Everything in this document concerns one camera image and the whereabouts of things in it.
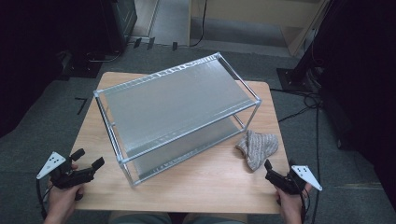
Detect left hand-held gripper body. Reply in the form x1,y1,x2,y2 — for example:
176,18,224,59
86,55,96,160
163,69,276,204
35,151,96,190

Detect black floor base plate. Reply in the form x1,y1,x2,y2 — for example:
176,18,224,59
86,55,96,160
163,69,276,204
61,50,106,79

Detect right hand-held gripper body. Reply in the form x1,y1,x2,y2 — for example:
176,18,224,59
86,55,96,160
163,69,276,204
264,164,323,196

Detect black hanging cable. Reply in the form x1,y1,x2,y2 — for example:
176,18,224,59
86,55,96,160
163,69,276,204
190,0,208,49

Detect silver metal shelf rack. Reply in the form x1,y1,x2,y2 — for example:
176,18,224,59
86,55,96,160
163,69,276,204
92,51,262,188

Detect grey knitted cloth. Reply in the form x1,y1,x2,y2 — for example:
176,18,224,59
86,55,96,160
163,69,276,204
235,129,279,173

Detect person's legs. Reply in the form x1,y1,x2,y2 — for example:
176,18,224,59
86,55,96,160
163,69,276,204
107,211,250,224

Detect person's right hand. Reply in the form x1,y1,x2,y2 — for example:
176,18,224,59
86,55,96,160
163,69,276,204
275,184,313,224

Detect grey floor cable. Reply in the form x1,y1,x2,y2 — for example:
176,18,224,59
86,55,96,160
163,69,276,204
86,50,123,63

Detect black metal stand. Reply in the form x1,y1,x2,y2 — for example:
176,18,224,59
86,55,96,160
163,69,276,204
276,0,342,93

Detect black floor cable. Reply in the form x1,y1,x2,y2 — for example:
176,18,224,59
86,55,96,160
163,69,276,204
270,88,323,224

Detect right hand-held gripper cable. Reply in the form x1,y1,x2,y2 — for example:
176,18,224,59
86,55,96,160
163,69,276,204
299,186,309,224

